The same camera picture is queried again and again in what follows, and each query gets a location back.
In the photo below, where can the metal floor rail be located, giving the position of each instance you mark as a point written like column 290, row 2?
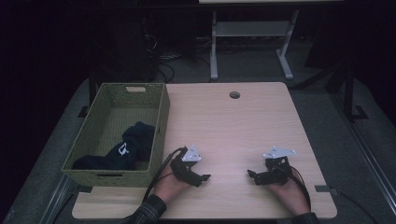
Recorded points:
column 56, row 199
column 367, row 146

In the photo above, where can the white metal stand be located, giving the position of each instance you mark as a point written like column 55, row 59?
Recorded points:
column 252, row 28

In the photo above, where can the green woven basket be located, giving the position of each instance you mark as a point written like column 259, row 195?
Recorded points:
column 124, row 109

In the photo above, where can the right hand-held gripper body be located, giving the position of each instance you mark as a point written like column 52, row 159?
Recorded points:
column 278, row 169

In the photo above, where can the black metal stand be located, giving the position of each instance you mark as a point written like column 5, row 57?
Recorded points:
column 348, row 93

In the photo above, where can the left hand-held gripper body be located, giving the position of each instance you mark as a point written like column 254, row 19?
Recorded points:
column 183, row 166

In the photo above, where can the blue knit garment white print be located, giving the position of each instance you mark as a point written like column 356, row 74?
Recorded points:
column 137, row 140

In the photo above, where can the person's left hand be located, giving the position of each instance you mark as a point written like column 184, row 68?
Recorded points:
column 169, row 188

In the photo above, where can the grey tape strip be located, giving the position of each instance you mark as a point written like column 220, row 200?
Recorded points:
column 322, row 188

